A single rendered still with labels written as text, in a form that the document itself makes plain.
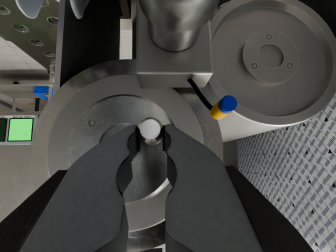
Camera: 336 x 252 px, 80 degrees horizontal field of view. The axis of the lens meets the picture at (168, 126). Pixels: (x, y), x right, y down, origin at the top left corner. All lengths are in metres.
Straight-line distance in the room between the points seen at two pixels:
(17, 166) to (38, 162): 0.40
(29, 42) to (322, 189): 0.51
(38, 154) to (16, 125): 0.41
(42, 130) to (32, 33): 0.31
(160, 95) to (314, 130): 0.16
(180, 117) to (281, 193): 0.19
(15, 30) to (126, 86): 0.34
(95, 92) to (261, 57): 0.14
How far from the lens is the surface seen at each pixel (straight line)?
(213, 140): 0.16
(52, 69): 0.57
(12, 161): 0.59
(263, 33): 0.21
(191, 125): 0.15
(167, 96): 0.16
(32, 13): 0.22
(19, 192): 0.58
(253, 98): 0.18
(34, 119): 0.57
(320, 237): 0.26
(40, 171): 0.18
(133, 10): 0.58
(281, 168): 0.30
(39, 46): 0.51
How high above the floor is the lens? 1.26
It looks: 9 degrees down
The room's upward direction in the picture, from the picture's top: 179 degrees clockwise
